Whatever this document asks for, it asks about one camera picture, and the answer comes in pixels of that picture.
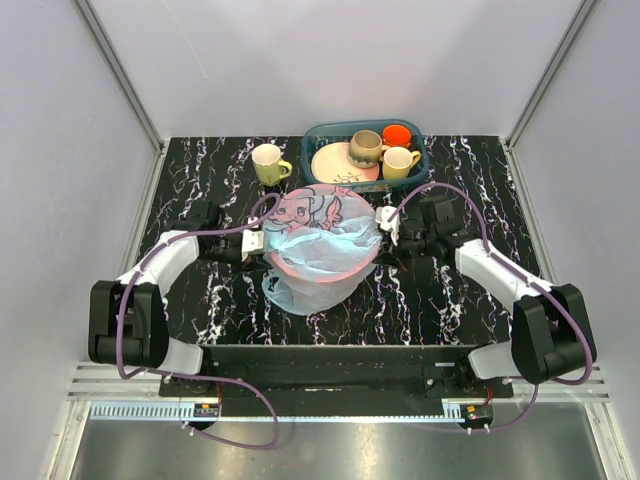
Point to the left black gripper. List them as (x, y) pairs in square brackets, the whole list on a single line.
[(254, 263)]

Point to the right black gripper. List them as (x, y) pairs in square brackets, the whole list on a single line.
[(393, 256)]

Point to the light blue plastic trash bag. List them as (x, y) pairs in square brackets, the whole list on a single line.
[(320, 243)]

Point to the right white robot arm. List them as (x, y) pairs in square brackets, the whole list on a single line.
[(551, 336)]

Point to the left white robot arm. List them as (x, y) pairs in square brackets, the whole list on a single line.
[(127, 316)]

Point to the yellow mug in tub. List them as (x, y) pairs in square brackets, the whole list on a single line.
[(398, 162)]

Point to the yellow-green ceramic mug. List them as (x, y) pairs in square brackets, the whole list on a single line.
[(269, 166)]

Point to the beige brown ceramic cup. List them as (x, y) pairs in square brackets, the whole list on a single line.
[(366, 148)]

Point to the cream floral plate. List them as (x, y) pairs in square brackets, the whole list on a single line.
[(332, 164)]

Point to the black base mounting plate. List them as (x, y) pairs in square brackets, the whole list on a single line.
[(355, 381)]

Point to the orange plastic cup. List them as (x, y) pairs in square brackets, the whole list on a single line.
[(396, 135)]

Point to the teal plastic dish tub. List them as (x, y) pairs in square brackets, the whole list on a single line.
[(327, 133)]

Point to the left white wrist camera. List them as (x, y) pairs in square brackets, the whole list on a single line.
[(252, 241)]

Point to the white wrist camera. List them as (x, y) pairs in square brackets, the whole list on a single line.
[(252, 241), (387, 218)]

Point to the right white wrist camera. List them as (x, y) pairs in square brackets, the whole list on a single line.
[(387, 218)]

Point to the aluminium front rail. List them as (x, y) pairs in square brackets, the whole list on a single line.
[(150, 397)]

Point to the left aluminium frame post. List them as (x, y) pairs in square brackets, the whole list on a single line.
[(98, 33)]

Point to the aluminium frame post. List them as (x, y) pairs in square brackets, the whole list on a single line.
[(98, 33), (577, 24)]

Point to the right aluminium frame post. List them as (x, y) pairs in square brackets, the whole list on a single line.
[(577, 24)]

